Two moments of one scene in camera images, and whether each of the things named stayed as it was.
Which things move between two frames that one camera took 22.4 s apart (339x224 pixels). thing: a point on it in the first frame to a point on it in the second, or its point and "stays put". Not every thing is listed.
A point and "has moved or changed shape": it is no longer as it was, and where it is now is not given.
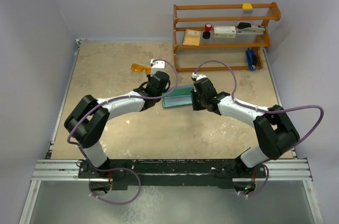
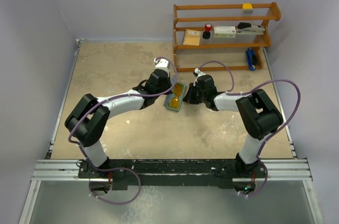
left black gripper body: [162, 91] stays put
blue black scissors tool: [252, 59] stays put
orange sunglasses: [139, 68] to [174, 101]
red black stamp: [206, 34] stays put
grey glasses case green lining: [179, 96] has moved or changed shape
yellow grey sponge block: [247, 8] stays put
